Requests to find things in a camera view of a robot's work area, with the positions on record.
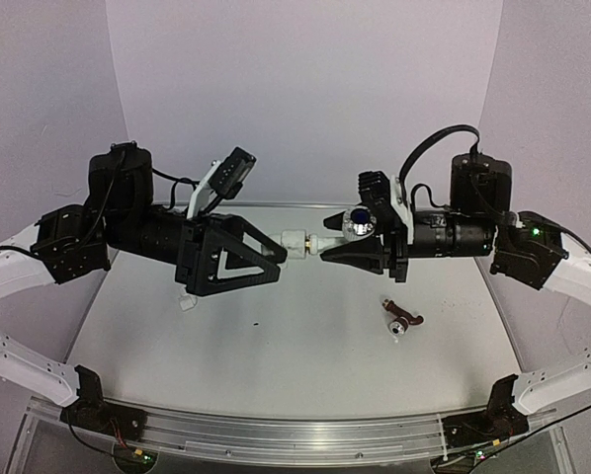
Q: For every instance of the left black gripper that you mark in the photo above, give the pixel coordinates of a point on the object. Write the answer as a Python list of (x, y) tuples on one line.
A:
[(201, 240)]

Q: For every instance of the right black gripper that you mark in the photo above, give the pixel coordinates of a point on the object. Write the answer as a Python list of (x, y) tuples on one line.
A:
[(395, 252)]

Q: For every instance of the white faucet chrome knob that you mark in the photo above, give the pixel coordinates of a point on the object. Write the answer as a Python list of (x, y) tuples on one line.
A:
[(365, 224)]

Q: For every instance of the white elbow fitting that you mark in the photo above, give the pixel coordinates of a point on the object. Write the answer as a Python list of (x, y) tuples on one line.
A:
[(293, 241)]

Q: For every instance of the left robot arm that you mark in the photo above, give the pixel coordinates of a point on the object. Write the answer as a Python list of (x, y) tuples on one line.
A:
[(119, 213)]

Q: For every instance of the white elbow fitting far left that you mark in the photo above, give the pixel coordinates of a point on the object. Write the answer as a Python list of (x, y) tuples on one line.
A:
[(187, 302)]

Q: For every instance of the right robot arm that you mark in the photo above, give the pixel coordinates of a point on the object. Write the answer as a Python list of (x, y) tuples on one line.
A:
[(478, 222)]

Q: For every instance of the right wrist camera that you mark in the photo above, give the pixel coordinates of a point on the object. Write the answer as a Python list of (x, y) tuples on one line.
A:
[(384, 200)]

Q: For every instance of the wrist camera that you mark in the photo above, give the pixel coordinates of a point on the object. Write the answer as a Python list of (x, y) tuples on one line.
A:
[(384, 200), (223, 181)]

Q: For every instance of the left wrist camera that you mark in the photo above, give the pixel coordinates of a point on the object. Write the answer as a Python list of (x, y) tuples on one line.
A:
[(223, 181)]

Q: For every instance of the aluminium front rail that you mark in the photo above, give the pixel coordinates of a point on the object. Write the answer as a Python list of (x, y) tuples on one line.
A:
[(175, 441)]

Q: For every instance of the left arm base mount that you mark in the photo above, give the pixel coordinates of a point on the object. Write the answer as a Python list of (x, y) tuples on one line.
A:
[(92, 412)]

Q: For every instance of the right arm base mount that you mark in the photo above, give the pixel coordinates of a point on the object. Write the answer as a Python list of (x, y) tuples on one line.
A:
[(499, 420)]

